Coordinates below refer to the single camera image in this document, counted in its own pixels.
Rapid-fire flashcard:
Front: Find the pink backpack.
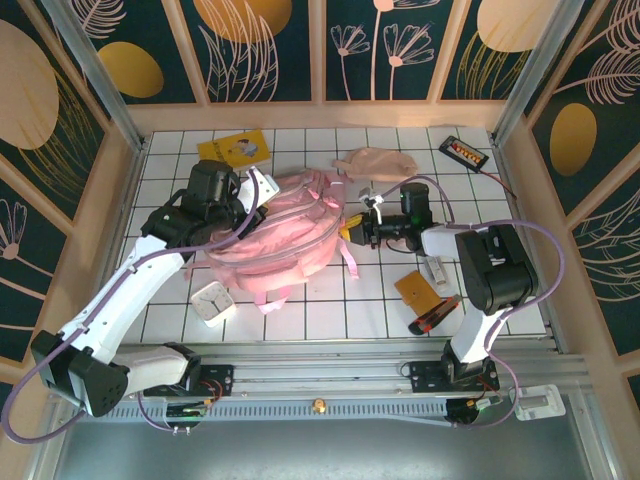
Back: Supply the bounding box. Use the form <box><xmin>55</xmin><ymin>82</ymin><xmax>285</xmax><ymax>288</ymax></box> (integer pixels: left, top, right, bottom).
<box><xmin>183</xmin><ymin>167</ymin><xmax>361</xmax><ymax>316</ymax></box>

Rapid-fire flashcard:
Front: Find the yellow picture book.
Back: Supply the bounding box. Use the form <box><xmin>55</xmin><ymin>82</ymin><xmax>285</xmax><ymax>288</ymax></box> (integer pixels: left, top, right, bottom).
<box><xmin>196</xmin><ymin>128</ymin><xmax>272</xmax><ymax>166</ymax></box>

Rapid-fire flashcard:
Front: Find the beige fabric pouch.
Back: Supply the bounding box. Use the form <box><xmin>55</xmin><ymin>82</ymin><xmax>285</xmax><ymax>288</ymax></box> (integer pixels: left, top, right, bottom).
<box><xmin>332</xmin><ymin>147</ymin><xmax>419</xmax><ymax>184</ymax></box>

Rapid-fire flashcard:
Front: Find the white remote control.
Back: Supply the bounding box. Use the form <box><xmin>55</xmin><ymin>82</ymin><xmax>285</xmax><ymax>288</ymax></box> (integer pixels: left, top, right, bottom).
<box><xmin>423</xmin><ymin>254</ymin><xmax>450</xmax><ymax>294</ymax></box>

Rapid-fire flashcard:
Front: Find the mustard yellow wallet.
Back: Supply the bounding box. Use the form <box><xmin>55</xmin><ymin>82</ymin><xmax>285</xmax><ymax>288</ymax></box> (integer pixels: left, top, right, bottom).
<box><xmin>393</xmin><ymin>271</ymin><xmax>444</xmax><ymax>319</ymax></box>

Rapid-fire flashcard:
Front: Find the black battery charger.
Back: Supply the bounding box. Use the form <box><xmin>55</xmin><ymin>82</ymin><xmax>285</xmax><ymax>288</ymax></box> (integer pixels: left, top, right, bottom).
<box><xmin>438</xmin><ymin>134</ymin><xmax>490</xmax><ymax>171</ymax></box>

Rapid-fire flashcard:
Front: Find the white square alarm clock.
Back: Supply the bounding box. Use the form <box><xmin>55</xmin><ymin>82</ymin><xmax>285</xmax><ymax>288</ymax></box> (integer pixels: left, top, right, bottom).
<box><xmin>189</xmin><ymin>280</ymin><xmax>237</xmax><ymax>329</ymax></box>

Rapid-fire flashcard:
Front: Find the small white plastic box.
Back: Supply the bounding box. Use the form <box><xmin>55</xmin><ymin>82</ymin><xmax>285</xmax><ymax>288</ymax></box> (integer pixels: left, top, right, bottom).
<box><xmin>509</xmin><ymin>383</ymin><xmax>567</xmax><ymax>422</ymax></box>

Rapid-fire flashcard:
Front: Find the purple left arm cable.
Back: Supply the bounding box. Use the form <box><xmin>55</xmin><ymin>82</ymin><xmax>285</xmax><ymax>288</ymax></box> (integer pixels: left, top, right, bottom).
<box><xmin>0</xmin><ymin>172</ymin><xmax>266</xmax><ymax>446</ymax></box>

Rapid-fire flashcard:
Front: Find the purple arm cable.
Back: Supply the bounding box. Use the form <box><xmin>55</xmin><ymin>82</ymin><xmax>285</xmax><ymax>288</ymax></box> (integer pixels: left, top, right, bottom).
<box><xmin>379</xmin><ymin>175</ymin><xmax>567</xmax><ymax>431</ymax></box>
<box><xmin>0</xmin><ymin>172</ymin><xmax>266</xmax><ymax>446</ymax></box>

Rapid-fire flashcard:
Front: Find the thin red wire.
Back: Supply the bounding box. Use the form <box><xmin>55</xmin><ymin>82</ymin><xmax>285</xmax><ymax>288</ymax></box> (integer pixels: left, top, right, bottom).
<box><xmin>479</xmin><ymin>167</ymin><xmax>519</xmax><ymax>201</ymax></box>

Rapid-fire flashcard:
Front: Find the aluminium mounting rail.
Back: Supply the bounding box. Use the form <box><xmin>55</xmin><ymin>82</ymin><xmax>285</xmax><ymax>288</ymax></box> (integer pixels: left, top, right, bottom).
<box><xmin>49</xmin><ymin>339</ymin><xmax>591</xmax><ymax>401</ymax></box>

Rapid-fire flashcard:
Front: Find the aluminium frame post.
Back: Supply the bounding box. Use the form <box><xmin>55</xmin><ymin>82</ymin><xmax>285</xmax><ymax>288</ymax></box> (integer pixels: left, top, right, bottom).
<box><xmin>39</xmin><ymin>0</ymin><xmax>149</xmax><ymax>154</ymax></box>
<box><xmin>489</xmin><ymin>0</ymin><xmax>586</xmax><ymax>146</ymax></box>

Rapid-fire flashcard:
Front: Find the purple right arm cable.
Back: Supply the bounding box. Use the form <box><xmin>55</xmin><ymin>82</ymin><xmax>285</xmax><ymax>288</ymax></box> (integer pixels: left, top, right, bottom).
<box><xmin>379</xmin><ymin>175</ymin><xmax>567</xmax><ymax>431</ymax></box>

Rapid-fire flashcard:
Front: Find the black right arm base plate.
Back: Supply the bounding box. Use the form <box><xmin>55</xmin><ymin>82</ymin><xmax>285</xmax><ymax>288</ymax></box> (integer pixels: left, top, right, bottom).
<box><xmin>408</xmin><ymin>359</ymin><xmax>500</xmax><ymax>396</ymax></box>

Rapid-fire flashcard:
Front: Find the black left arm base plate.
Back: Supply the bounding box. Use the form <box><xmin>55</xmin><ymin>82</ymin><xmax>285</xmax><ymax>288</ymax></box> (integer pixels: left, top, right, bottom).
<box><xmin>143</xmin><ymin>363</ymin><xmax>235</xmax><ymax>399</ymax></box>

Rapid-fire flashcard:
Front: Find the grey slotted cable duct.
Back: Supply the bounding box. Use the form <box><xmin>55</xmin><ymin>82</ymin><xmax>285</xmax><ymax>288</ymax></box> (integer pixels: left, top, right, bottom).
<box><xmin>69</xmin><ymin>397</ymin><xmax>454</xmax><ymax>429</ymax></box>

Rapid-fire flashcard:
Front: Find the black controller board with wires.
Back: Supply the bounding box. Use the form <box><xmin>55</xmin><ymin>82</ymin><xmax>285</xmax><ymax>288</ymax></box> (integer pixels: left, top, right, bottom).
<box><xmin>446</xmin><ymin>397</ymin><xmax>503</xmax><ymax>430</ymax></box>
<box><xmin>164</xmin><ymin>397</ymin><xmax>217</xmax><ymax>434</ymax></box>

